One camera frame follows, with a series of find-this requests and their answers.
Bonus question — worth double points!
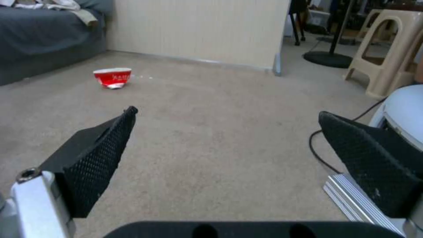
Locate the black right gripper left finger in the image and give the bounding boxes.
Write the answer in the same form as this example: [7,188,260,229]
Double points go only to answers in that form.
[0,106,139,238]

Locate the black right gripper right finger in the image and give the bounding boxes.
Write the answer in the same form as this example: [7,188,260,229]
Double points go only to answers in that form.
[318,111,423,238]

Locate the black round-base floor stand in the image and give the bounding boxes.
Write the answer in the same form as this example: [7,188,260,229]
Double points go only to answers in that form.
[303,0,355,69]

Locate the silver ribbed aluminium profile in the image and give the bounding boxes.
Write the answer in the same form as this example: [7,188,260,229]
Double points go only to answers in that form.
[323,173,407,236]

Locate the white rounded robot shell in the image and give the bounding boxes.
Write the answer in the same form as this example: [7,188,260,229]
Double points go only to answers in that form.
[368,84,423,150]

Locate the crushed red paper cup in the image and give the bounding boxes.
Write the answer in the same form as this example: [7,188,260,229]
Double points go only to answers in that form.
[93,67,133,90]

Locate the large beige plastic stool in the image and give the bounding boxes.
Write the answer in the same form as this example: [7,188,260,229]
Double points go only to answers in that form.
[344,9,423,100]

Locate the blue-grey sofa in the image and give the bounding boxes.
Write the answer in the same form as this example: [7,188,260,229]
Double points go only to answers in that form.
[0,0,115,86]

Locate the black chair legs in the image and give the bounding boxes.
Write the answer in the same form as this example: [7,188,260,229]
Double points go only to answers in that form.
[288,0,310,47]

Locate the white crumpled cloth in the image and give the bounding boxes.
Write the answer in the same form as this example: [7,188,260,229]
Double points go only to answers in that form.
[13,0,81,11]

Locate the beige ribbed partition panel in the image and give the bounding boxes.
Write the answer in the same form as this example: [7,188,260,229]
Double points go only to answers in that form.
[105,0,292,76]

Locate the black floor cable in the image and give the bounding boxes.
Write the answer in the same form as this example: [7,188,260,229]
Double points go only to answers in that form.
[308,97,388,175]

